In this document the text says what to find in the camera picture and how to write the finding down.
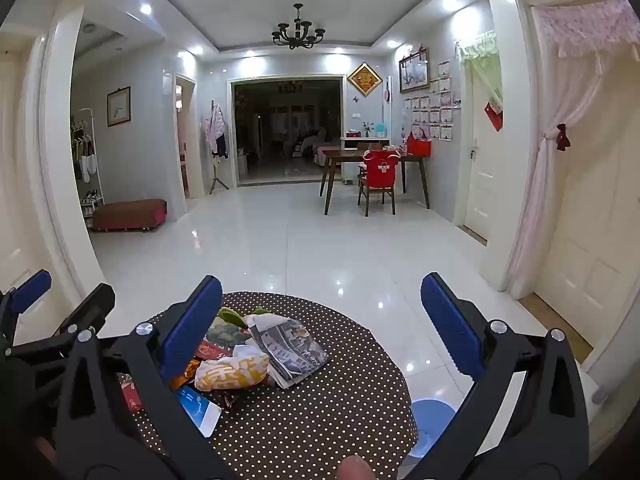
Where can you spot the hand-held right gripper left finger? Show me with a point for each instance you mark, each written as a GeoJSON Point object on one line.
{"type": "Point", "coordinates": [192, 325]}

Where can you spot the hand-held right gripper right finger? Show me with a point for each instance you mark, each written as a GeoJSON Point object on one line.
{"type": "Point", "coordinates": [450, 320]}

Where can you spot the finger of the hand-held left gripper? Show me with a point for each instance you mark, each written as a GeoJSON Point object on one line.
{"type": "Point", "coordinates": [31, 286]}
{"type": "Point", "coordinates": [90, 310]}

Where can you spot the brown tree print paper bag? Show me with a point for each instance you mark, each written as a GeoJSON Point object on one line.
{"type": "Point", "coordinates": [225, 332]}

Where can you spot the orange shiny wrapper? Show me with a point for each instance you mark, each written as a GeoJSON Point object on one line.
{"type": "Point", "coordinates": [185, 375]}

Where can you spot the yellow white food wrapper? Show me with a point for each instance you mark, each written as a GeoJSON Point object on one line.
{"type": "Point", "coordinates": [230, 372]}

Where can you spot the blue white carton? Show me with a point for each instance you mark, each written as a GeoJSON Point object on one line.
{"type": "Point", "coordinates": [200, 410]}

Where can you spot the red packet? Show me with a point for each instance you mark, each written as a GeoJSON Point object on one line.
{"type": "Point", "coordinates": [132, 395]}

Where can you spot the newspaper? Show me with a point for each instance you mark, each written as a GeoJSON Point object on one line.
{"type": "Point", "coordinates": [290, 350]}

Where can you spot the blue plastic bin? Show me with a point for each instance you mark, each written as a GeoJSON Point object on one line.
{"type": "Point", "coordinates": [432, 420]}

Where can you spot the person's right hand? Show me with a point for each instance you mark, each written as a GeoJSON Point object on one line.
{"type": "Point", "coordinates": [355, 470]}

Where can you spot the brown pink bench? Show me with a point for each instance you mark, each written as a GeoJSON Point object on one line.
{"type": "Point", "coordinates": [130, 212]}

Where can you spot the white tote bag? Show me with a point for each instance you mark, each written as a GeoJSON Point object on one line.
{"type": "Point", "coordinates": [89, 167]}

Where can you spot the white door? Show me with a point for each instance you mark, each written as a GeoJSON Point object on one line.
{"type": "Point", "coordinates": [482, 185]}

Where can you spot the round polka-dot table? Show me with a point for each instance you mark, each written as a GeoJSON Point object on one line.
{"type": "Point", "coordinates": [340, 410]}

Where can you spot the white clothes rack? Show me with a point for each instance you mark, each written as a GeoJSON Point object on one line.
{"type": "Point", "coordinates": [100, 160]}

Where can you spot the wooden coat stand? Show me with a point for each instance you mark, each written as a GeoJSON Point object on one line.
{"type": "Point", "coordinates": [219, 180]}

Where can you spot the wooden chair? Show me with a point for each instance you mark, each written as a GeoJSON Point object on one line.
{"type": "Point", "coordinates": [376, 192]}

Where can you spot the red shirt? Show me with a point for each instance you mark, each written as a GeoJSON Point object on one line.
{"type": "Point", "coordinates": [381, 164]}

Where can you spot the red gift bag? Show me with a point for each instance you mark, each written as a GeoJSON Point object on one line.
{"type": "Point", "coordinates": [419, 146]}

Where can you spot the white cabinet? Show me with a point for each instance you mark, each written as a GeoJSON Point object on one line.
{"type": "Point", "coordinates": [350, 170]}

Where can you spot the pale pink jacket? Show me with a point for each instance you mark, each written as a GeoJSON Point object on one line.
{"type": "Point", "coordinates": [215, 130]}

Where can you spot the wooden dining table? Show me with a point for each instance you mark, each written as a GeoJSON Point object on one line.
{"type": "Point", "coordinates": [340, 154]}

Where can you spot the teal box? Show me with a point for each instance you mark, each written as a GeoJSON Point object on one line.
{"type": "Point", "coordinates": [382, 130]}

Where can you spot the small potted plant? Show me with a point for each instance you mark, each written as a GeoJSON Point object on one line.
{"type": "Point", "coordinates": [367, 130]}

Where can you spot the red paper door decoration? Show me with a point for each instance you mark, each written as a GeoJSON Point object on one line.
{"type": "Point", "coordinates": [494, 116]}

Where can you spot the dark red bow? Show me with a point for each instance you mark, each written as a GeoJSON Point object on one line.
{"type": "Point", "coordinates": [563, 136]}

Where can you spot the white sofa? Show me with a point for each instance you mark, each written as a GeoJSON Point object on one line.
{"type": "Point", "coordinates": [315, 142]}

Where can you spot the large framed painting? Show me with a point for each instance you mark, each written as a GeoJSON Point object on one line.
{"type": "Point", "coordinates": [414, 71]}

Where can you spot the green door curtain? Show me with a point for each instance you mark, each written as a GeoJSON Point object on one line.
{"type": "Point", "coordinates": [482, 50]}

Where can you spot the black chandelier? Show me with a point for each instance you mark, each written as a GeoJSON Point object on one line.
{"type": "Point", "coordinates": [298, 32]}

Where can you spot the small framed wall picture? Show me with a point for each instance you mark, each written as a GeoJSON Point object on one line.
{"type": "Point", "coordinates": [119, 106]}

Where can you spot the group of wall certificates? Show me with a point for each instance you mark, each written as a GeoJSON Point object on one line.
{"type": "Point", "coordinates": [440, 110]}

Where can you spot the small red wall ornament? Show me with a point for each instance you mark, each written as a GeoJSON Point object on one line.
{"type": "Point", "coordinates": [386, 91]}

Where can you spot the diamond gold wall decoration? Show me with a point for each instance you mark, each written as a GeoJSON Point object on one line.
{"type": "Point", "coordinates": [365, 80]}

